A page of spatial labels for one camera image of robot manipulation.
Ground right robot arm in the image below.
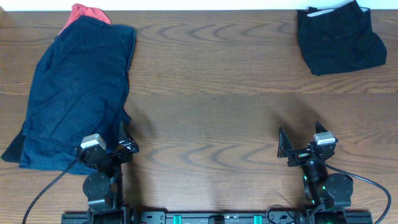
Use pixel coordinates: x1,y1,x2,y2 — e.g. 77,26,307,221
277,121,353,224

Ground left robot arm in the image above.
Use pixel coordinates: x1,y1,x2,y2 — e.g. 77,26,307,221
76,121,140,223

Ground red orange garment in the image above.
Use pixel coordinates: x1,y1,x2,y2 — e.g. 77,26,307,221
58,3,112,34

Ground black folded shorts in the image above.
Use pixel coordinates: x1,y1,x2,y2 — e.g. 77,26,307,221
297,1,387,76

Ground navy blue shorts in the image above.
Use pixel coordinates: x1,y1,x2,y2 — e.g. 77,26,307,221
1,129,25,163
19,16,136,175

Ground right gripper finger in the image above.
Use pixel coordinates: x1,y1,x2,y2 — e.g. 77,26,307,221
277,127,293,158
315,120,328,134

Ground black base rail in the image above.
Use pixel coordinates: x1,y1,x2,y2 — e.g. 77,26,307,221
61,210,374,224

